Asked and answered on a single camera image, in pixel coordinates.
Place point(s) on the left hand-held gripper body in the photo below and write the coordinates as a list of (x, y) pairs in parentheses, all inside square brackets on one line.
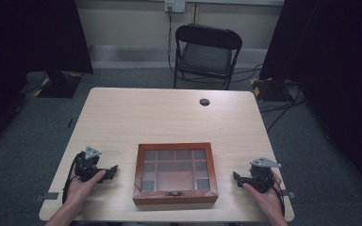
[(86, 163)]

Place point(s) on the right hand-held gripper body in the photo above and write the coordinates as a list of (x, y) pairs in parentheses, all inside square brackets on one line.
[(261, 177)]

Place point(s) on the wooden box with glass lid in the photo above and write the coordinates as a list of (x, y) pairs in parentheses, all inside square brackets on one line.
[(175, 173)]

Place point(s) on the person's right hand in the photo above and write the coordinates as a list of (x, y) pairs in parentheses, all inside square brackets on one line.
[(268, 199)]

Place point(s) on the person's left hand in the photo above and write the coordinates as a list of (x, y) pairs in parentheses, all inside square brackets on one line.
[(81, 188)]

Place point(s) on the black stand base with yellow stripes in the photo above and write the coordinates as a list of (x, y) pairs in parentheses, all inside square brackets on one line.
[(59, 84), (268, 89)]

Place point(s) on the black curtain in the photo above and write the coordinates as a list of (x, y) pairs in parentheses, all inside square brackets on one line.
[(28, 47), (326, 72)]

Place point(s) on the black folding chair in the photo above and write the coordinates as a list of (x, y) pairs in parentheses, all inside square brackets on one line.
[(206, 56)]

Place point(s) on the white wall socket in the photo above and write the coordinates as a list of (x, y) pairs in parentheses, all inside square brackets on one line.
[(174, 6)]

